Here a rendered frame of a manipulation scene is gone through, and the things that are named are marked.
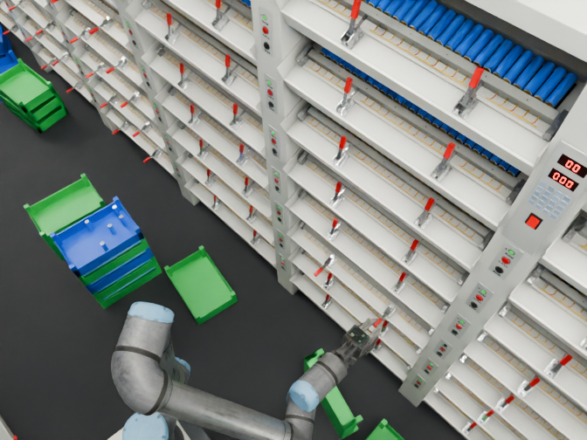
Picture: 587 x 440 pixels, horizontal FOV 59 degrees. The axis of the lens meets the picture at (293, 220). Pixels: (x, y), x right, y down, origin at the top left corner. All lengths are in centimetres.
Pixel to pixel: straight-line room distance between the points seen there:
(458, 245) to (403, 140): 29
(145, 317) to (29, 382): 121
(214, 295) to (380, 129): 143
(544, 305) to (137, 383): 95
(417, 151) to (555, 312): 46
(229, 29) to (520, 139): 80
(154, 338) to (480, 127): 90
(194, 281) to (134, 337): 112
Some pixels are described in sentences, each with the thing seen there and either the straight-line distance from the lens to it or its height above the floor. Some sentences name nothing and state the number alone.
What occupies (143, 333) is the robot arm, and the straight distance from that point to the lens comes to 136.
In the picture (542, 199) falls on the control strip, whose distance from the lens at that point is 99.
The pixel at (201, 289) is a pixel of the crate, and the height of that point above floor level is 0.
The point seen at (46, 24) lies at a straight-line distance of 300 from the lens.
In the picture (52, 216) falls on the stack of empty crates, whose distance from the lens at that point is 265.
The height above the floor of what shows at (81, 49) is 56.
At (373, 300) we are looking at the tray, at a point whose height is 53.
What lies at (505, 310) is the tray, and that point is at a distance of 140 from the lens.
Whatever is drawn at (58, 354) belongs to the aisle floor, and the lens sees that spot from 251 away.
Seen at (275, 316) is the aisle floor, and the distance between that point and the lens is 234.
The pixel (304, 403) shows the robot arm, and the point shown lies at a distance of 158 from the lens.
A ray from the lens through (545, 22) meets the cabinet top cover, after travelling 81.
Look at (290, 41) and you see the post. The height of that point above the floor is 138.
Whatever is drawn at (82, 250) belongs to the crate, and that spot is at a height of 32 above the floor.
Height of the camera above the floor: 217
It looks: 58 degrees down
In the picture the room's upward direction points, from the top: 2 degrees counter-clockwise
